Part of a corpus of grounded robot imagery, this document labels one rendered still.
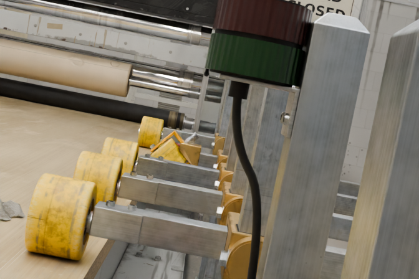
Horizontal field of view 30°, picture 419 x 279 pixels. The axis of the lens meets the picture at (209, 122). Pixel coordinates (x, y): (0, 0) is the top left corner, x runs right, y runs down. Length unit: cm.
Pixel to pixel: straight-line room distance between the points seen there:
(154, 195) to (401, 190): 81
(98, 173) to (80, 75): 182
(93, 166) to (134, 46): 180
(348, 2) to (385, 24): 655
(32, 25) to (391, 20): 691
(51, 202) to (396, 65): 56
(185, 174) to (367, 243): 104
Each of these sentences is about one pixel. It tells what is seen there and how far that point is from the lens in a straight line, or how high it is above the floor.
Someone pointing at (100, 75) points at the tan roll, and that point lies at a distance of 281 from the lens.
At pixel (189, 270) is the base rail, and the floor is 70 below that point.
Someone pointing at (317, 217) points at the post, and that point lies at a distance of 49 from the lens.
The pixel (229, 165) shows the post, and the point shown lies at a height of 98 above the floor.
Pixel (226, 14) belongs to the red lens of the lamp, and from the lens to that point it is 48.
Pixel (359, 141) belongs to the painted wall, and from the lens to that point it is 930.
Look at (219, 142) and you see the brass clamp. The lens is 196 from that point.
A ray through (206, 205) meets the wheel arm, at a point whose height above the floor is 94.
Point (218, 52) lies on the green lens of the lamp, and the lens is 48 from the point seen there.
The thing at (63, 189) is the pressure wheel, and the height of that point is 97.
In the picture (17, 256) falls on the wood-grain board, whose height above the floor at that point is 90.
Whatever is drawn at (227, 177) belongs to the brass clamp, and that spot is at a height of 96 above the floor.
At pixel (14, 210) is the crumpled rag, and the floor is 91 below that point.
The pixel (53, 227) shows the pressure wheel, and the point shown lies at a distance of 77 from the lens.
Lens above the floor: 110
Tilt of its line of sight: 3 degrees down
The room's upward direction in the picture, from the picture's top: 11 degrees clockwise
